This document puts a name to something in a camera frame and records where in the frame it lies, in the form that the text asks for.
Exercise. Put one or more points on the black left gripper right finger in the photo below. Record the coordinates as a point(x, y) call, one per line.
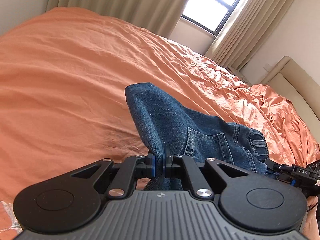
point(249, 201)

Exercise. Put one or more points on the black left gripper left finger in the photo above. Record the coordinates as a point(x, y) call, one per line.
point(71, 200)

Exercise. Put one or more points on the blue denim jeans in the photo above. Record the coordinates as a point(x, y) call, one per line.
point(164, 124)

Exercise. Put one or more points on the person's right hand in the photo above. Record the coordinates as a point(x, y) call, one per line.
point(310, 228)

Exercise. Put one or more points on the beige upholstered headboard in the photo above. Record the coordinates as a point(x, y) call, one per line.
point(290, 80)

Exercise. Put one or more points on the orange bed sheet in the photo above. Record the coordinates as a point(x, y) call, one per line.
point(63, 80)

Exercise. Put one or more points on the beige right curtain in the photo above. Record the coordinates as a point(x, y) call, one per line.
point(248, 27)

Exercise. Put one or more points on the bright window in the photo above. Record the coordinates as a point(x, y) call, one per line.
point(210, 15)

